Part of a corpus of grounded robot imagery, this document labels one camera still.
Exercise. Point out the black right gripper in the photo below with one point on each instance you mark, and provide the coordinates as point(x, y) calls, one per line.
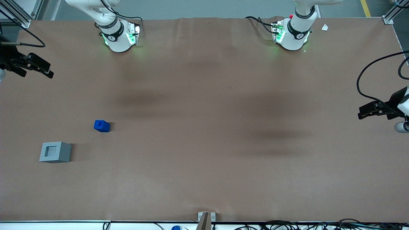
point(7, 58)

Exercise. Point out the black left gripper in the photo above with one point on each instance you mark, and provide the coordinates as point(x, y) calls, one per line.
point(394, 103)

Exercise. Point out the blue plastic insert part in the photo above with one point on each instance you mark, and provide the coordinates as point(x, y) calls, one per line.
point(102, 126)

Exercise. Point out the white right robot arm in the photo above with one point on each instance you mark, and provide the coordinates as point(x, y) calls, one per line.
point(119, 41)

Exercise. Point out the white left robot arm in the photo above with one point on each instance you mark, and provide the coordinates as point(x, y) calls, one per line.
point(293, 37)

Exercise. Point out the gray square base block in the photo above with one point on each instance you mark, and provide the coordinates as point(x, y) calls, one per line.
point(59, 152)

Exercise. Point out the small white paper scrap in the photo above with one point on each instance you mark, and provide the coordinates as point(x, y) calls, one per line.
point(325, 27)

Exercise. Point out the brown table cover sheet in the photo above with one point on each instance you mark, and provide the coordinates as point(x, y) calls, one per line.
point(204, 134)

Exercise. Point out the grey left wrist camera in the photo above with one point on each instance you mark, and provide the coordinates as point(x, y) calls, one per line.
point(401, 127)

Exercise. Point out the aluminium frame post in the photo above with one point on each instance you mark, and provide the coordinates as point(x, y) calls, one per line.
point(19, 14)
point(392, 14)

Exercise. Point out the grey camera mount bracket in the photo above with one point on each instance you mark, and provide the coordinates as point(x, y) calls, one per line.
point(206, 218)

